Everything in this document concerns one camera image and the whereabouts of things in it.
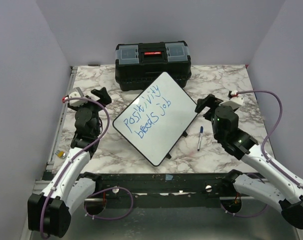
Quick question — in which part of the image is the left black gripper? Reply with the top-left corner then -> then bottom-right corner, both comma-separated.
68,87 -> 111,135

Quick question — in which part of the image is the white whiteboard marker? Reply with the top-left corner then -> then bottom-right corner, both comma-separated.
197,134 -> 203,152

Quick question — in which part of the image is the white whiteboard black frame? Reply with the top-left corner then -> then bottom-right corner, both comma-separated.
112,72 -> 197,167

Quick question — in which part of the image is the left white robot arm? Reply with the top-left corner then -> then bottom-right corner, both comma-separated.
27,87 -> 112,240

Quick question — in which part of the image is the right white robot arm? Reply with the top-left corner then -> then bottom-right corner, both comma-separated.
194,90 -> 303,230

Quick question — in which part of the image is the black plastic toolbox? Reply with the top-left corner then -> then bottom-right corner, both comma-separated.
115,40 -> 192,92

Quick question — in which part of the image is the small yellow grey object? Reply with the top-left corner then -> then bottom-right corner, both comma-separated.
55,150 -> 67,159

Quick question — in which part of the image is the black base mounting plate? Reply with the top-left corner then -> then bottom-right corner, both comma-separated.
73,172 -> 252,210

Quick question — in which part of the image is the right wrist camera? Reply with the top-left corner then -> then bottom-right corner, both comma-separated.
219,90 -> 244,111

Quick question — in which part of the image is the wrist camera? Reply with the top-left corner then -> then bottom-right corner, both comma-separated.
219,90 -> 244,111
62,87 -> 87,107

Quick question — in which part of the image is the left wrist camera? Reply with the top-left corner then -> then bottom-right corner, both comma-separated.
62,87 -> 87,107

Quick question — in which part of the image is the aluminium side rail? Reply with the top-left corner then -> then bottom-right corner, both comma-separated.
23,66 -> 78,240

